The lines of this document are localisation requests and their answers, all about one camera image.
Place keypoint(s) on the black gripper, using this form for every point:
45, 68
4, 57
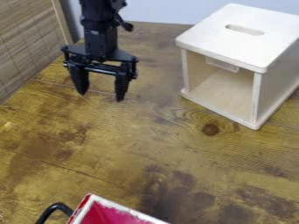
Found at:
81, 64

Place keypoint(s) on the red drawer with white rim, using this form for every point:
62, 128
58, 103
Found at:
97, 210

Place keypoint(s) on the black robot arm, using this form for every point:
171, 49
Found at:
99, 55

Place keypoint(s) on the white wooden box cabinet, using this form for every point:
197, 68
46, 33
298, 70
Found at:
241, 62

